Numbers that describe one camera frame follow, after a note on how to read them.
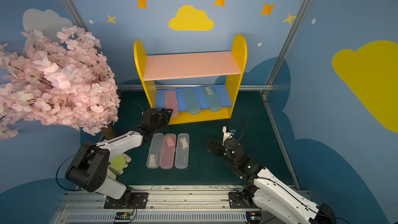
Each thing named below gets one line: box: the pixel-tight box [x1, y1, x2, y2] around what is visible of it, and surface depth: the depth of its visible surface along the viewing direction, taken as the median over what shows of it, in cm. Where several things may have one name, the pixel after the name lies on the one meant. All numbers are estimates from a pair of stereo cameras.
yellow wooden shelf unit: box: [133, 34, 248, 125], surface depth 94 cm
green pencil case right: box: [202, 85, 222, 112], surface depth 100 cm
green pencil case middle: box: [182, 87, 202, 116], surface depth 98 cm
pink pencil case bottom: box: [164, 90, 179, 119], surface depth 100 cm
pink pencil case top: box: [159, 133, 177, 170], surface depth 92 cm
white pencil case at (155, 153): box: [145, 133, 165, 169], surface depth 90 cm
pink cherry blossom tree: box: [0, 25, 120, 141], surface depth 53 cm
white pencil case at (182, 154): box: [174, 132, 190, 170], surface depth 93 cm
